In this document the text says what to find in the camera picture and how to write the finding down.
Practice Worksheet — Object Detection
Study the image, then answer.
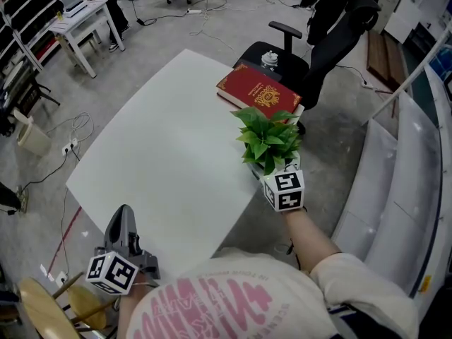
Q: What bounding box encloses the thick red book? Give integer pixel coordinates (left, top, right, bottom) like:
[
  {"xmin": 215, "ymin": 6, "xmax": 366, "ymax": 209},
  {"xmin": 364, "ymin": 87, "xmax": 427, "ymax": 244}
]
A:
[{"xmin": 215, "ymin": 64, "xmax": 305, "ymax": 119}]

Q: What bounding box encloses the white shelving with black cases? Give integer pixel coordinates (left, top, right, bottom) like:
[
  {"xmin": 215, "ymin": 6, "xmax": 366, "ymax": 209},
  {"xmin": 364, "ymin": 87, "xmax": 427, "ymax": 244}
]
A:
[{"xmin": 0, "ymin": 0, "xmax": 64, "ymax": 73}]

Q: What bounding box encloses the round wooden table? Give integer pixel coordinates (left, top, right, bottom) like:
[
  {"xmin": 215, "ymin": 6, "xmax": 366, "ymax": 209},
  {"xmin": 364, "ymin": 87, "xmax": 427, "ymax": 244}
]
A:
[{"xmin": 17, "ymin": 272, "xmax": 117, "ymax": 339}]

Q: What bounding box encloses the small white side table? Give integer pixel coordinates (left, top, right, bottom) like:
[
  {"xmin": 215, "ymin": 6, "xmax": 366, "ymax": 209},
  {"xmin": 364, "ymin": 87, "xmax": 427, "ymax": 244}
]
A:
[{"xmin": 49, "ymin": 0, "xmax": 126, "ymax": 80}]

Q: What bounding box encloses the person's right forearm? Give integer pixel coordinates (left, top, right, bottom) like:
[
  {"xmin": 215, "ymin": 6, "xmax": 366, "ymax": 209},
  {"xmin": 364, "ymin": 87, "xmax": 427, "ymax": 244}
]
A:
[{"xmin": 282, "ymin": 206, "xmax": 342, "ymax": 273}]

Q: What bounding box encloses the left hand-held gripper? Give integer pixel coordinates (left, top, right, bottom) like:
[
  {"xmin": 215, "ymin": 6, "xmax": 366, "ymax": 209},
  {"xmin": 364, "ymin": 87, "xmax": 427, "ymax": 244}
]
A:
[{"xmin": 85, "ymin": 205, "xmax": 162, "ymax": 296}]

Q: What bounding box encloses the brown wooden platform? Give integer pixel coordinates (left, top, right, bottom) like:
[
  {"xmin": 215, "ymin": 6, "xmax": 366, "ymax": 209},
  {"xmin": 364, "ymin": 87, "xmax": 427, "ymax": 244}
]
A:
[{"xmin": 366, "ymin": 30, "xmax": 408, "ymax": 92}]

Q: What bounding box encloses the blue water container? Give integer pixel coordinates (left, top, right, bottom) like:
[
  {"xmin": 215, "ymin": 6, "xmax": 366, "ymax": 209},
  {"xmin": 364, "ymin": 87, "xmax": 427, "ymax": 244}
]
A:
[{"xmin": 429, "ymin": 46, "xmax": 452, "ymax": 83}]

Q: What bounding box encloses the person's left forearm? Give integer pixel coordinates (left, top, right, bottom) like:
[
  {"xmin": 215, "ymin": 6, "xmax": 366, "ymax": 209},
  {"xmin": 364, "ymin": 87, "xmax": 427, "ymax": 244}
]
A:
[{"xmin": 116, "ymin": 282, "xmax": 151, "ymax": 339}]

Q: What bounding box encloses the white metal shelving rack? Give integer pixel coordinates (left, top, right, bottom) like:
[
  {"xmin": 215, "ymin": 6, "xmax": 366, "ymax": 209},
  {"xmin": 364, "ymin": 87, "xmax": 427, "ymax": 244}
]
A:
[{"xmin": 330, "ymin": 23, "xmax": 452, "ymax": 309}]

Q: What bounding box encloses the flat white device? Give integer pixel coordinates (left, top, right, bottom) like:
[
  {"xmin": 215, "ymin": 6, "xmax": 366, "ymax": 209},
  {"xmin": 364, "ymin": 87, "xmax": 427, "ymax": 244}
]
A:
[{"xmin": 63, "ymin": 0, "xmax": 88, "ymax": 18}]

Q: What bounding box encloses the beige waste bin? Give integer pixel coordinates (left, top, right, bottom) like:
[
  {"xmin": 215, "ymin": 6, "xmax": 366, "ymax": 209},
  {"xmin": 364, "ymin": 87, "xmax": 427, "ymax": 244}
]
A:
[{"xmin": 13, "ymin": 109, "xmax": 53, "ymax": 157}]

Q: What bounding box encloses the white square table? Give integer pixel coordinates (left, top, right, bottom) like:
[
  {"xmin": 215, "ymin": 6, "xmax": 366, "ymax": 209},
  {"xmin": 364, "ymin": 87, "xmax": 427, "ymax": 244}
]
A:
[{"xmin": 66, "ymin": 49, "xmax": 304, "ymax": 278}]

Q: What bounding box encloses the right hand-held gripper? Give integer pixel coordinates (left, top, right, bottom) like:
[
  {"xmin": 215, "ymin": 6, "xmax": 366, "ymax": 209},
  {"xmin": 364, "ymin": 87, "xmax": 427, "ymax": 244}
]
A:
[{"xmin": 248, "ymin": 153, "xmax": 305, "ymax": 212}]

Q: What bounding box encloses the green plant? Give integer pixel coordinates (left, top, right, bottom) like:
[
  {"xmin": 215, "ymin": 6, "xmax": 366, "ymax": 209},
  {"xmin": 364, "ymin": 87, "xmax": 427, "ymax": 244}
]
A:
[{"xmin": 230, "ymin": 106, "xmax": 304, "ymax": 176}]

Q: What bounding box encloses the black high-back office chair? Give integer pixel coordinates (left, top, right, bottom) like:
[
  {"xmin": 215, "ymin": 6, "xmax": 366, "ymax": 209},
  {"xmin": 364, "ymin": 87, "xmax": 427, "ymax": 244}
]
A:
[{"xmin": 232, "ymin": 0, "xmax": 382, "ymax": 136}]

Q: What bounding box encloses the person's white pink-printed shirt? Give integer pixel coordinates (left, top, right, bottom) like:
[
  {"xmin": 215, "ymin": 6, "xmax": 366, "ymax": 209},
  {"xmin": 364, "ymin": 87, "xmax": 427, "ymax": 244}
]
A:
[{"xmin": 125, "ymin": 247, "xmax": 420, "ymax": 339}]

